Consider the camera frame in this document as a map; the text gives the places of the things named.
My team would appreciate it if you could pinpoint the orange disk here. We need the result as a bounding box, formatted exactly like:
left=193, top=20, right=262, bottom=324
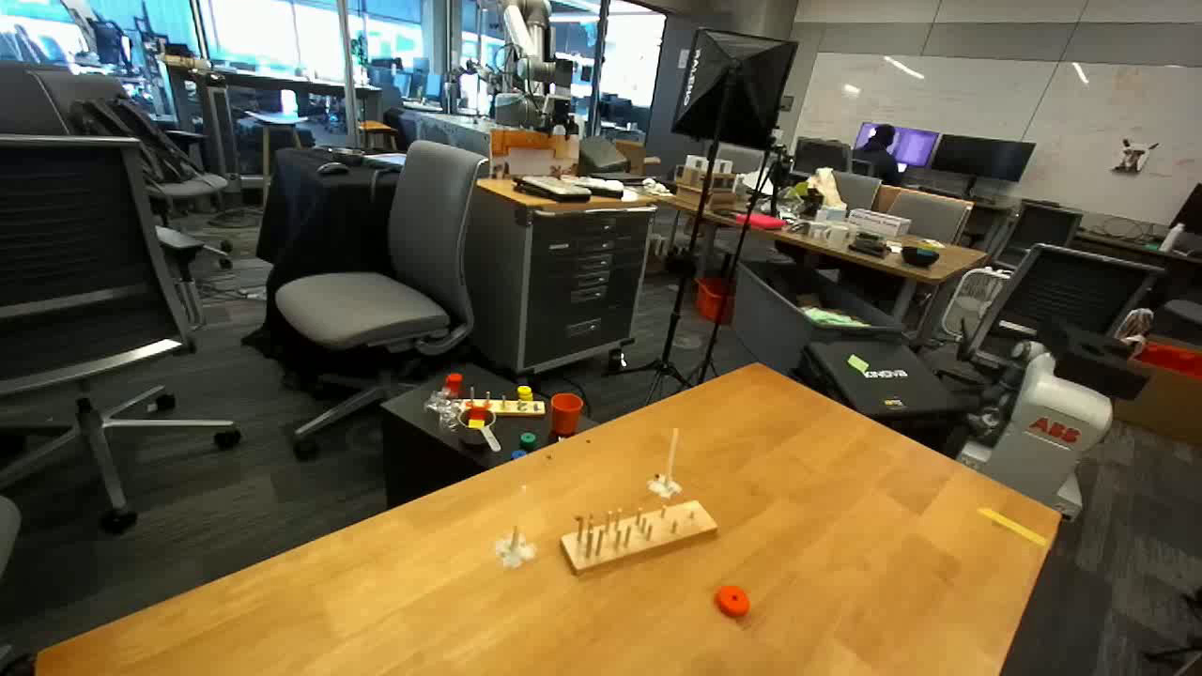
left=713, top=586, right=752, bottom=621

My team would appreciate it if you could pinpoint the white ABB robot base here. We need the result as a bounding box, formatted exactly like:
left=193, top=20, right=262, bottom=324
left=983, top=351, right=1112, bottom=518

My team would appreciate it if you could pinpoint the wooden peg base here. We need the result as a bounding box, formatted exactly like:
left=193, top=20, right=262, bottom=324
left=560, top=500, right=719, bottom=570

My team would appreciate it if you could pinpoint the orange cup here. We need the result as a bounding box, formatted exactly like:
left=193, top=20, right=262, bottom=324
left=548, top=391, right=585, bottom=437

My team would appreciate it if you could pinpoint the grey drawer cabinet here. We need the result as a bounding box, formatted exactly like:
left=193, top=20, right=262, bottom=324
left=466, top=179, right=657, bottom=374

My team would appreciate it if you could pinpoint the black low side table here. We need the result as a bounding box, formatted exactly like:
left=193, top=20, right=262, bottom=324
left=380, top=374, right=551, bottom=503

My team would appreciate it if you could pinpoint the wooden toy block board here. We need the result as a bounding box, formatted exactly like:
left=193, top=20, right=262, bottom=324
left=460, top=397, right=548, bottom=416

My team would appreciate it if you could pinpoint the clear plastic stand with rod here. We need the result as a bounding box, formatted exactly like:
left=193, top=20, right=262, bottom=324
left=647, top=427, right=683, bottom=500

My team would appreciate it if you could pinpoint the grey office chair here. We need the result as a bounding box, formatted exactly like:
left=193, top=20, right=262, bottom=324
left=275, top=139, right=485, bottom=457

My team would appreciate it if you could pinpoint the clear plastic star stand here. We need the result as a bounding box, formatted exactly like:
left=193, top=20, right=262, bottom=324
left=494, top=496, right=539, bottom=570

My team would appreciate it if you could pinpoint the black photo light softbox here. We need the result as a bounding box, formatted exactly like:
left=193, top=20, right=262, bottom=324
left=674, top=29, right=796, bottom=148

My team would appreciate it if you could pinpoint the computer monitor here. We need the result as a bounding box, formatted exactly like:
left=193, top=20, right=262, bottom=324
left=932, top=135, right=1032, bottom=179

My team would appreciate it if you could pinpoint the yellow tape strip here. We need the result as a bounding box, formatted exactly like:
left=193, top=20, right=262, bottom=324
left=976, top=508, right=1047, bottom=547

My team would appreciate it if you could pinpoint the black mesh office chair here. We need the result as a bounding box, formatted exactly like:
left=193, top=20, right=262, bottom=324
left=0, top=135, right=241, bottom=533

